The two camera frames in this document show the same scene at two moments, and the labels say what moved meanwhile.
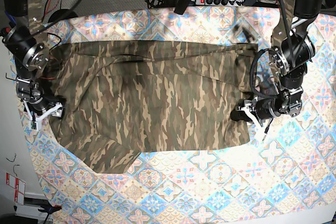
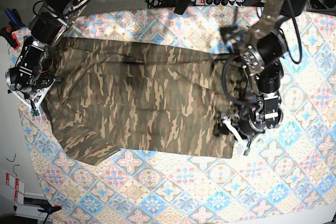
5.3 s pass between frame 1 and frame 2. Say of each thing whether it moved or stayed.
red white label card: stayed
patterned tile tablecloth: stayed
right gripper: moved
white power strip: stayed
